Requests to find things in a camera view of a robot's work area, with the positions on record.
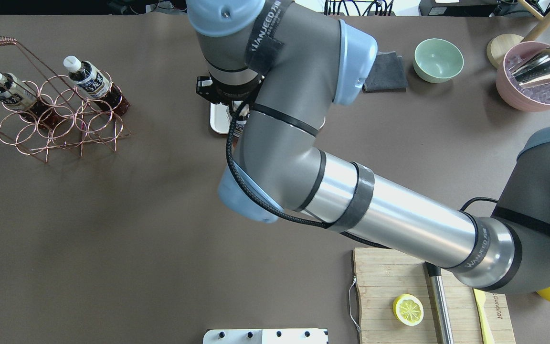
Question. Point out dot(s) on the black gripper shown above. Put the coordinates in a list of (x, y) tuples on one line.
[(206, 90)]

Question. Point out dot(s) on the half lemon slice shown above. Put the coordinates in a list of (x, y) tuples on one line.
[(408, 309)]

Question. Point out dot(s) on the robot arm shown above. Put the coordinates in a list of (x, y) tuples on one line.
[(289, 64)]

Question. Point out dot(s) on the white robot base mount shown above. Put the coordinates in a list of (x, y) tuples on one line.
[(291, 335)]

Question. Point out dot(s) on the tea bottle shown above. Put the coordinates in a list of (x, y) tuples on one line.
[(17, 96), (100, 90), (241, 119)]

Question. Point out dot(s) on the pink ice bowl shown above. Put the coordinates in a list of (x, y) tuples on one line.
[(534, 99)]

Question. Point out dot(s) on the mint green bowl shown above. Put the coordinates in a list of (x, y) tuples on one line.
[(437, 60)]

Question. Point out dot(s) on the copper wire bottle rack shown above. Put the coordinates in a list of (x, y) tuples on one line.
[(76, 122)]

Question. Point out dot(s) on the white rectangular tray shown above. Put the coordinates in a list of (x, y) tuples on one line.
[(220, 118)]

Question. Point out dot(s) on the grey folded cloth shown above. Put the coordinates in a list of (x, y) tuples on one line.
[(387, 74)]

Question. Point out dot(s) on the yellow plastic knife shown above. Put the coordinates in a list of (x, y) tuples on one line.
[(485, 329)]

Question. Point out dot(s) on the metal ice scoop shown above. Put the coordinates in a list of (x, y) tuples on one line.
[(534, 72)]

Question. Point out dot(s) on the bamboo cutting board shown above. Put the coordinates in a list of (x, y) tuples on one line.
[(384, 274)]

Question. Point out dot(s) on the steel muddler black tip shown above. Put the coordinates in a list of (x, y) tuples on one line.
[(443, 324)]

